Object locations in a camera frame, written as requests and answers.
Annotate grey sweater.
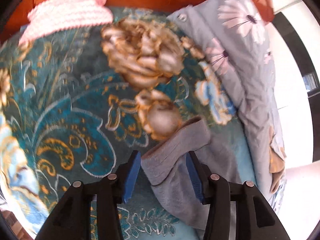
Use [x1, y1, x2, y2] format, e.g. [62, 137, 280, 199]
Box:
[142, 116, 255, 230]

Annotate teal floral blanket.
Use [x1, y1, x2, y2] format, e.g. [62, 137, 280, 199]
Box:
[0, 6, 253, 240]

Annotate light blue floral duvet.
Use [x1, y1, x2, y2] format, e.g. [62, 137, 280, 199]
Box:
[168, 0, 286, 210]

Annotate pink checkered cloth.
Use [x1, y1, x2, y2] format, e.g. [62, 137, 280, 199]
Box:
[19, 0, 113, 46]

